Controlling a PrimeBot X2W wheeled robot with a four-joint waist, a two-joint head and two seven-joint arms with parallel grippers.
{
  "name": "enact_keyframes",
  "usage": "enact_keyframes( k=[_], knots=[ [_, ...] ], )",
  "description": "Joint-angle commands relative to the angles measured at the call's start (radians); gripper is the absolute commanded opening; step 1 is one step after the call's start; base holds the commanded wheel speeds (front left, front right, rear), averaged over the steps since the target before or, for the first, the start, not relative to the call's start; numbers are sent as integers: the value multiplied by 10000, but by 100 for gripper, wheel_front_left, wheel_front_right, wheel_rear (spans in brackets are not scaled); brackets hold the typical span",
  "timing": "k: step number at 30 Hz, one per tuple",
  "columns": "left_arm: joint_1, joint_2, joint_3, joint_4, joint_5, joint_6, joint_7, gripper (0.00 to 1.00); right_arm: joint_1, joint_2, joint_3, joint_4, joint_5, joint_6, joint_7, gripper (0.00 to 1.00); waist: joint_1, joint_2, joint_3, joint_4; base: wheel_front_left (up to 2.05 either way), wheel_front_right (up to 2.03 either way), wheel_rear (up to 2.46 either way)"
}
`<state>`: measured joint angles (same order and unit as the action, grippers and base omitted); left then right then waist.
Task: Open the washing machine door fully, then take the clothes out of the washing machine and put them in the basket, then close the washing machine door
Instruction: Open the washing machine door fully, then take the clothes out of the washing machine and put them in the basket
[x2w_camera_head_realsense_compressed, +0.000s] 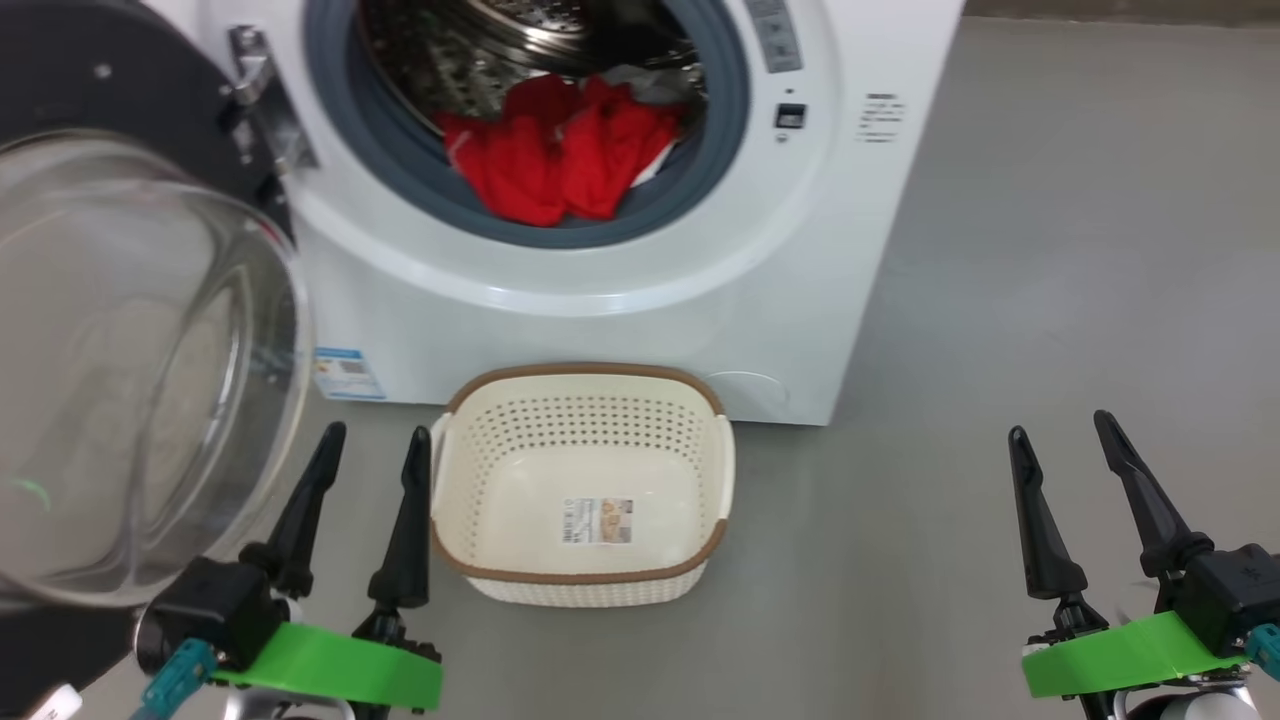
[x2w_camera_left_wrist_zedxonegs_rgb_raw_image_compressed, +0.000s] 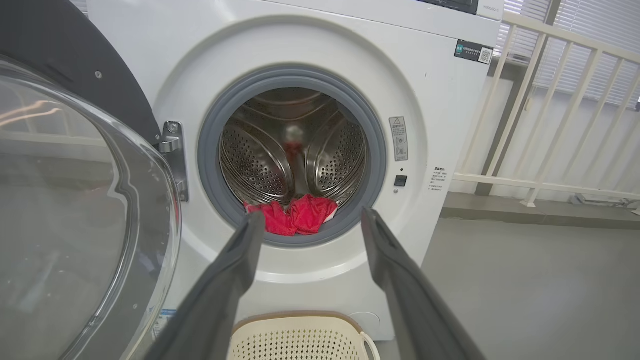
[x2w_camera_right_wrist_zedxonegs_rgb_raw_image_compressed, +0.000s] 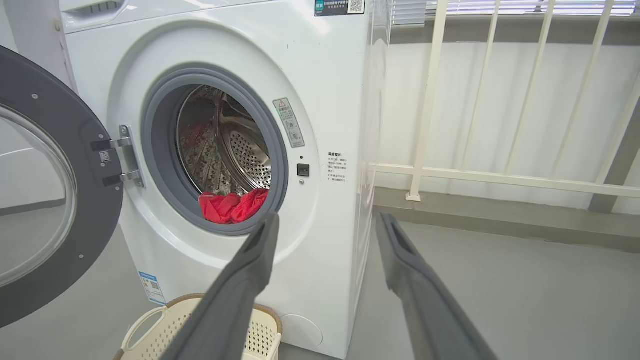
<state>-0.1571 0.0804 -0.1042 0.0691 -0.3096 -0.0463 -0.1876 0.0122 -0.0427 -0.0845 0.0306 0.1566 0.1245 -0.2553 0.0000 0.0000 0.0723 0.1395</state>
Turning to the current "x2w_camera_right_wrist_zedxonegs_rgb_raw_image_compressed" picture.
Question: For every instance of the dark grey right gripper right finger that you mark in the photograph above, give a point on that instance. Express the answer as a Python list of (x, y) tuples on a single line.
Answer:
[(430, 310)]

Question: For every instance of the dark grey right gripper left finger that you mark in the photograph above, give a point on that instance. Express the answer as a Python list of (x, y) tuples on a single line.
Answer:
[(225, 310)]

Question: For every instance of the red and white jersey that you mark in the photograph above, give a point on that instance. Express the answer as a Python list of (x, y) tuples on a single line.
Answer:
[(225, 207)]

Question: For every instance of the round black glass washer door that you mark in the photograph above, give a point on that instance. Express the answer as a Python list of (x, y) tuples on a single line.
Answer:
[(95, 200)]

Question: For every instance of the cream perforated basket brown rim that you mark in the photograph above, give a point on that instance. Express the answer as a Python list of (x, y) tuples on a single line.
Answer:
[(150, 330)]

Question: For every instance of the white Chinese notice sticker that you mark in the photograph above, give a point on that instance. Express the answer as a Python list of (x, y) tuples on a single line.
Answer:
[(337, 167)]

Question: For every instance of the metal washer door hinge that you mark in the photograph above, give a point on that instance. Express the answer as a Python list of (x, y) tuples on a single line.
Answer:
[(127, 155)]

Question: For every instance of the white front-load washing machine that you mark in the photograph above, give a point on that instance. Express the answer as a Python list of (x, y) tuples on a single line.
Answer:
[(330, 100)]

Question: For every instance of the blue energy label sticker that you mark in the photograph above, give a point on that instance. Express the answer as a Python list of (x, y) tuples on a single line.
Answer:
[(152, 288)]

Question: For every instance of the grey warning sticker by drum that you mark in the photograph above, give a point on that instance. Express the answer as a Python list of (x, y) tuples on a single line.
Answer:
[(289, 122)]

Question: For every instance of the white metal railing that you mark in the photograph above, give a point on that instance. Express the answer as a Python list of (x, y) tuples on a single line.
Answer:
[(429, 100)]

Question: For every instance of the white window blinds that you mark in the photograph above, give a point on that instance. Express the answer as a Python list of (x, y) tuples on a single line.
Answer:
[(500, 6)]

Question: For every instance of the dark QR code sticker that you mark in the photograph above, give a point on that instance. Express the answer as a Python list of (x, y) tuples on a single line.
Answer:
[(340, 6)]

